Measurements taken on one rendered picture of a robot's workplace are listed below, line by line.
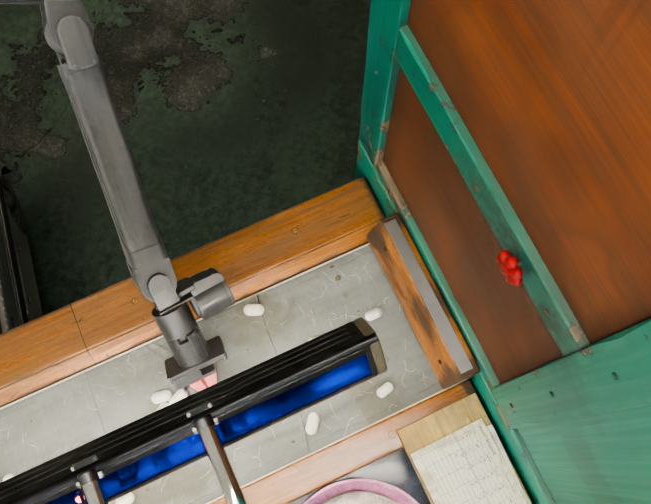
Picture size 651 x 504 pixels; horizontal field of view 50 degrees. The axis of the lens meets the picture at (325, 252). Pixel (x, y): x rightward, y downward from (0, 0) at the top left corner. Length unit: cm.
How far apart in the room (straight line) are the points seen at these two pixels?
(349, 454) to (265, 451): 15
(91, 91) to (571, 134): 68
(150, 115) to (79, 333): 113
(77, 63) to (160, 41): 142
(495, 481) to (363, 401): 25
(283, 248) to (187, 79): 116
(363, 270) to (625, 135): 80
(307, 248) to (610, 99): 81
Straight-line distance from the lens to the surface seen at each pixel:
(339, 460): 123
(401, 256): 118
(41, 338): 134
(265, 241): 129
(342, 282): 129
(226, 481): 88
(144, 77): 239
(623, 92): 55
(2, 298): 187
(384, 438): 123
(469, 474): 124
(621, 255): 64
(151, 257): 110
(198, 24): 245
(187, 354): 117
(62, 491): 94
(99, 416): 132
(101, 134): 107
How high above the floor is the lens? 199
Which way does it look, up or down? 73 degrees down
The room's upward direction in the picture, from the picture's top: 1 degrees counter-clockwise
